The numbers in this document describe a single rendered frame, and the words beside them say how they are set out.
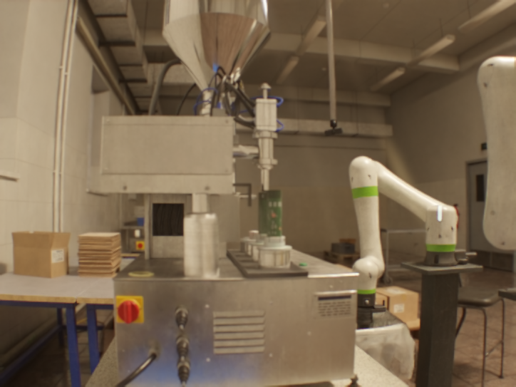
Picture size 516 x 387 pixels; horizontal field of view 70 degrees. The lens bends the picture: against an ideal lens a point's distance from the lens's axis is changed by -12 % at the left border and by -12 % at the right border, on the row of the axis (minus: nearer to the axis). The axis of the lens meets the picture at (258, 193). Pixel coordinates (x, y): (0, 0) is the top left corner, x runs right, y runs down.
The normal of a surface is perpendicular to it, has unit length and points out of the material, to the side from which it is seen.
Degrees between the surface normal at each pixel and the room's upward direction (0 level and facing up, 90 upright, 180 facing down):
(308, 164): 90
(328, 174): 90
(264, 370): 90
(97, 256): 90
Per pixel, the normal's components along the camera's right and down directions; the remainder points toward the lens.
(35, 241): -0.17, 0.08
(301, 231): 0.15, -0.04
